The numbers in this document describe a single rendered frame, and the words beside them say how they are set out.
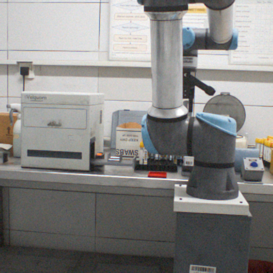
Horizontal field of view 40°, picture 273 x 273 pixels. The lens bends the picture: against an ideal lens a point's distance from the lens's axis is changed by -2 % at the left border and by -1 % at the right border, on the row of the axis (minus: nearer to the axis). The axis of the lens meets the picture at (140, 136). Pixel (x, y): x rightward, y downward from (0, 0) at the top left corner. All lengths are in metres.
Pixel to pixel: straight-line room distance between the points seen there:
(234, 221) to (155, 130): 0.32
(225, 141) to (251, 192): 0.42
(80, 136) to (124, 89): 0.67
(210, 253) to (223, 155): 0.26
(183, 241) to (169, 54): 0.50
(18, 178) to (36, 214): 0.80
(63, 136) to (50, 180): 0.17
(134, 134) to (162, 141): 0.66
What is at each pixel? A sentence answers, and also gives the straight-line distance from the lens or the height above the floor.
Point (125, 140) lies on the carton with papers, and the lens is 1.71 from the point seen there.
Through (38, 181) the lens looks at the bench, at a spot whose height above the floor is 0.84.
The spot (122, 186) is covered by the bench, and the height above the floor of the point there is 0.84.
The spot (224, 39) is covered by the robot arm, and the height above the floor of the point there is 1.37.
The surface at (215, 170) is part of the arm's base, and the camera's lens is 1.05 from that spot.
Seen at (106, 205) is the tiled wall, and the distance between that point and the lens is 2.16.
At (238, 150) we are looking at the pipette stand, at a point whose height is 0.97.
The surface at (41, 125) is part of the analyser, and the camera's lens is 1.48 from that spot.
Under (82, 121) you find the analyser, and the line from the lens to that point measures 1.43.
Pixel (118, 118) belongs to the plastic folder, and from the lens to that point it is 2.05.
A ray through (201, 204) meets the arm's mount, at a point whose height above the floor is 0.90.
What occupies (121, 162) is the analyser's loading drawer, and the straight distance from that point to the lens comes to 1.44.
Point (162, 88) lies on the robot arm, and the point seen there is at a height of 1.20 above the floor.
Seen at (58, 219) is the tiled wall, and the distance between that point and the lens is 2.26.
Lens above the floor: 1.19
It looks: 7 degrees down
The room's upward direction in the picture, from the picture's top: 2 degrees clockwise
